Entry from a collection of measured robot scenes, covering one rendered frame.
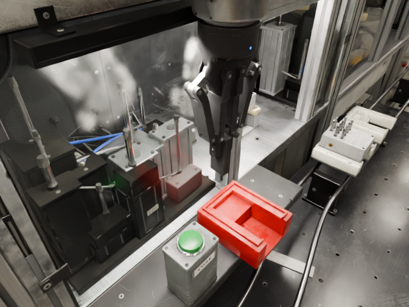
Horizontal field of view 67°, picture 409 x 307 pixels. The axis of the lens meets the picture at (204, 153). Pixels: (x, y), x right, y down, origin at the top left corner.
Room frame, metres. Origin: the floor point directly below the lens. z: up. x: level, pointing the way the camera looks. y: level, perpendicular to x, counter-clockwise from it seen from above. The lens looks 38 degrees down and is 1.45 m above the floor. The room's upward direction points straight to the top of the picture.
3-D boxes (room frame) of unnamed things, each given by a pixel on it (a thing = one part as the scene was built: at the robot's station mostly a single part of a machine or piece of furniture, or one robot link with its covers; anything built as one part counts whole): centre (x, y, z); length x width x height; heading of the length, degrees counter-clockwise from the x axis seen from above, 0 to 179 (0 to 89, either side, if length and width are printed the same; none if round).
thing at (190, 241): (0.31, 0.02, 1.03); 0.04 x 0.04 x 0.02
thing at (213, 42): (0.39, -0.03, 1.31); 0.08 x 0.07 x 0.09; 133
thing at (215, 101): (0.38, -0.02, 1.24); 0.04 x 0.01 x 0.11; 43
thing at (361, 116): (0.86, -0.51, 0.84); 0.36 x 0.14 x 0.10; 138
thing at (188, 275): (0.32, 0.03, 0.97); 0.08 x 0.08 x 0.12; 48
